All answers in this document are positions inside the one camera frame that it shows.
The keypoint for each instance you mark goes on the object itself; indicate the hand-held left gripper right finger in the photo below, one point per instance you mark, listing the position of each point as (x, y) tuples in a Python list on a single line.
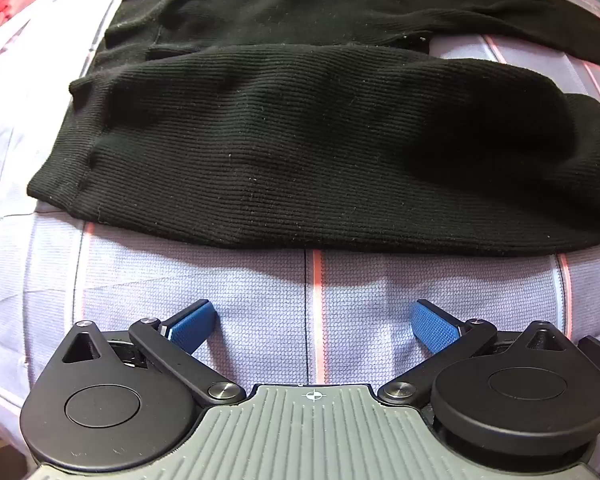
[(432, 328)]

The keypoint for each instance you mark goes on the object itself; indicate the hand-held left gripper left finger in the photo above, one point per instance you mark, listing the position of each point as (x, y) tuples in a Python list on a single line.
[(192, 326)]

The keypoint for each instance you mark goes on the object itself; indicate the black ribbed pants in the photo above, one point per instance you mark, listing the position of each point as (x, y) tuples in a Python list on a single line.
[(300, 150)]

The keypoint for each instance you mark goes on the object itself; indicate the plaid blue pink bed sheet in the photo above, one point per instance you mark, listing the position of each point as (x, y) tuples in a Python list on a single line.
[(270, 300)]

